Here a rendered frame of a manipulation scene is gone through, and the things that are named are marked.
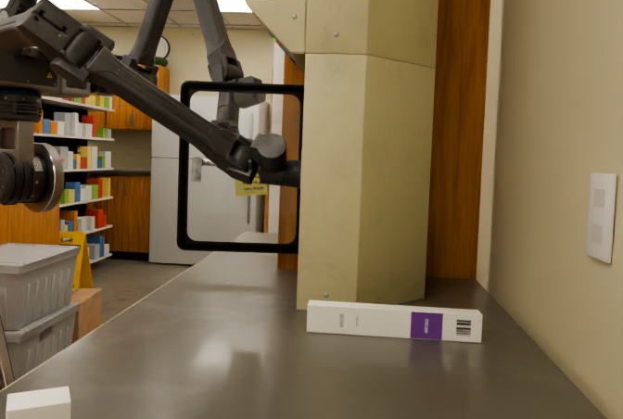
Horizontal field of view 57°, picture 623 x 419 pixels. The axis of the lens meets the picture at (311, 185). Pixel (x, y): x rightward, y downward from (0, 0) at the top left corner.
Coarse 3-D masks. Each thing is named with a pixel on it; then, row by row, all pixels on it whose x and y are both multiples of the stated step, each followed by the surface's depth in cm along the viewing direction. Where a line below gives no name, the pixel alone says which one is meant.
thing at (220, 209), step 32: (192, 96) 135; (224, 96) 135; (256, 96) 135; (288, 96) 135; (224, 128) 135; (256, 128) 135; (288, 128) 136; (192, 192) 136; (224, 192) 136; (256, 192) 136; (288, 192) 136; (192, 224) 136; (224, 224) 136; (256, 224) 137; (288, 224) 137
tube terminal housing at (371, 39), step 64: (320, 0) 104; (384, 0) 106; (320, 64) 104; (384, 64) 107; (320, 128) 105; (384, 128) 108; (320, 192) 106; (384, 192) 109; (320, 256) 106; (384, 256) 110
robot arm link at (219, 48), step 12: (204, 0) 152; (216, 0) 155; (204, 12) 152; (216, 12) 152; (204, 24) 151; (216, 24) 150; (204, 36) 151; (216, 36) 148; (216, 48) 147; (228, 48) 149; (216, 60) 147; (228, 60) 149; (228, 72) 145; (240, 72) 149
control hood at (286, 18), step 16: (256, 0) 105; (272, 0) 105; (288, 0) 104; (304, 0) 104; (256, 16) 110; (272, 16) 105; (288, 16) 104; (304, 16) 104; (272, 32) 108; (288, 32) 105; (304, 32) 104; (288, 48) 105; (304, 48) 105; (304, 64) 117
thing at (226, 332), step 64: (256, 256) 161; (128, 320) 96; (192, 320) 98; (256, 320) 99; (512, 320) 105; (64, 384) 70; (128, 384) 70; (192, 384) 71; (256, 384) 72; (320, 384) 72; (384, 384) 73; (448, 384) 74; (512, 384) 75
